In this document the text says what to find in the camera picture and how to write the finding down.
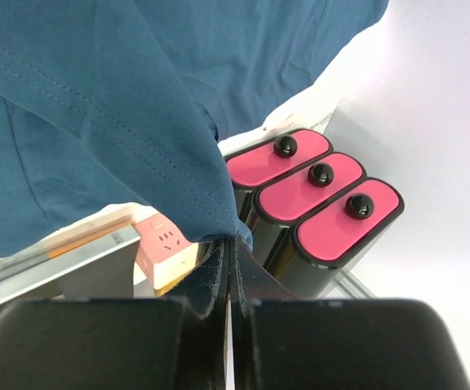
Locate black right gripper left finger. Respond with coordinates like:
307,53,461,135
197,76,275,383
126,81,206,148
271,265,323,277
0,241,229,389

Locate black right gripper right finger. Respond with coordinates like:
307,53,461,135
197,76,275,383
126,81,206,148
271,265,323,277
229,237,470,389

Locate blue t-shirt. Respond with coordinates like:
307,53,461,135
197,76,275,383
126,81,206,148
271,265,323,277
0,1,388,258

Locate pink power socket cube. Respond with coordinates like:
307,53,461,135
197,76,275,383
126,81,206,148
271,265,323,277
134,213,198,297

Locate black pink drawer organizer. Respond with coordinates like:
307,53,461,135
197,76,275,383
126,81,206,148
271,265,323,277
225,128,405,299

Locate aluminium frame rail right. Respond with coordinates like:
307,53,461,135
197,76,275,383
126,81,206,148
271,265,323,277
334,270,376,299

